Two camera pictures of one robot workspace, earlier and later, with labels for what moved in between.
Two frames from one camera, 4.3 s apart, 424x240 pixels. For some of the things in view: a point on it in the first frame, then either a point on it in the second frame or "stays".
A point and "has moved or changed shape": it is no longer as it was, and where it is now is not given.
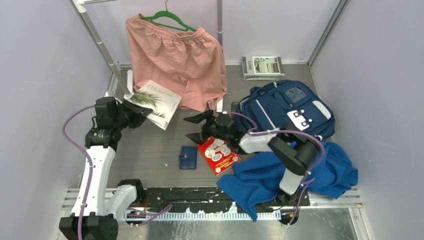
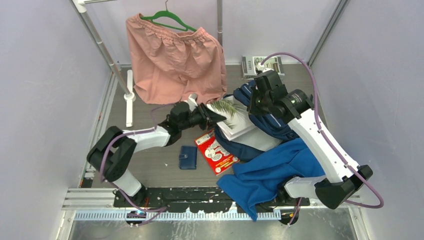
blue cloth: (255, 181) stays
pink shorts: (189, 64) stays
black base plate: (205, 199) stays
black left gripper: (139, 113) → (209, 118)
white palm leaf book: (163, 102) → (238, 126)
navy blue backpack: (287, 102) has moved or changed shape
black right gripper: (200, 137) → (252, 109)
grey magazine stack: (262, 68) stays
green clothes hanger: (164, 13) stays
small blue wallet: (188, 158) stays
